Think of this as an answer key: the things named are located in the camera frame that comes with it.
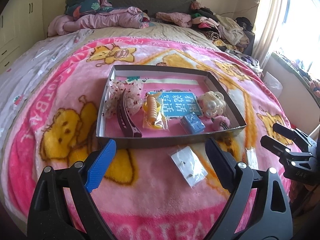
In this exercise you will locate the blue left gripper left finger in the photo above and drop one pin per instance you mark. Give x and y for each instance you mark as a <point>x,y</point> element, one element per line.
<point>97,164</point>

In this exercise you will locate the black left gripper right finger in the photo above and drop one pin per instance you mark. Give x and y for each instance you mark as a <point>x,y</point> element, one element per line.
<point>223,164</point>

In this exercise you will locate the pink fluffy pompom hair clip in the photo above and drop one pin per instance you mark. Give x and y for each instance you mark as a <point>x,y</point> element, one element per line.
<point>220,123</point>

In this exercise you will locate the blue clear plastic box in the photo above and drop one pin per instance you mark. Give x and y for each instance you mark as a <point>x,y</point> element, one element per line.
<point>192,124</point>

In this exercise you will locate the dark maroon hair claw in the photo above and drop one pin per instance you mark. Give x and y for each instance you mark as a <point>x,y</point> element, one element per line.
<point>127,126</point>

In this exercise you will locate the pearl flower hair clip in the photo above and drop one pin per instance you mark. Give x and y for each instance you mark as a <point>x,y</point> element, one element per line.
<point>212,108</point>

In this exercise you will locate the small clear plastic bag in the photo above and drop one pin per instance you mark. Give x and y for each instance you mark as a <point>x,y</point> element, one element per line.
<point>252,160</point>

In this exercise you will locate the earring card in plastic bag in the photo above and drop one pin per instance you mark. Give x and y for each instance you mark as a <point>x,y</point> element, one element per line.
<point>189,166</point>

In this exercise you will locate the cream white claw clip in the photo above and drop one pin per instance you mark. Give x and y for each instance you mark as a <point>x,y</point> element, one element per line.
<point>211,95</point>

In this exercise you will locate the shallow cardboard tray box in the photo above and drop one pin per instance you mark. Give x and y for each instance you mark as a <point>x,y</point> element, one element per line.
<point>158,131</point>

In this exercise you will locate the blue chinese text booklet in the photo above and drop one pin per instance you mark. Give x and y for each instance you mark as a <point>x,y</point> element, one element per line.
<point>172,104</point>

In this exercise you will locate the pink lace scrunchie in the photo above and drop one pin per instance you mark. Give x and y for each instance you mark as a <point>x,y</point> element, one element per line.
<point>132,90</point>

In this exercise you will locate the light floral bed sheet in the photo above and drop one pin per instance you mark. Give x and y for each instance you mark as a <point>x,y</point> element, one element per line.
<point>29,69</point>

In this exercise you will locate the pile of clothes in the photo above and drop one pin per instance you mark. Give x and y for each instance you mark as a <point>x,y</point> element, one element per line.
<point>234,37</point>

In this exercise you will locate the pink folded garment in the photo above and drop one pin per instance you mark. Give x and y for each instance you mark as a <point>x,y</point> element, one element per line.
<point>178,18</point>

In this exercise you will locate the pink crumpled quilt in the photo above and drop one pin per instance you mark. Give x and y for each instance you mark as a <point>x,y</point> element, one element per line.
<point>131,17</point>

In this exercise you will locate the white window curtain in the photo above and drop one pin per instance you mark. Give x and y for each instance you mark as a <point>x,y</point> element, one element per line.
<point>268,21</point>

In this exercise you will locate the cream white wardrobe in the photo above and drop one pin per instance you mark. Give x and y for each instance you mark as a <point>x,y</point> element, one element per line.
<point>21,28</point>

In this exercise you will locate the dark floral pillow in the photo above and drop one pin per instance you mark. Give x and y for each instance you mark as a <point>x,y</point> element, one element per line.
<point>79,8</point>

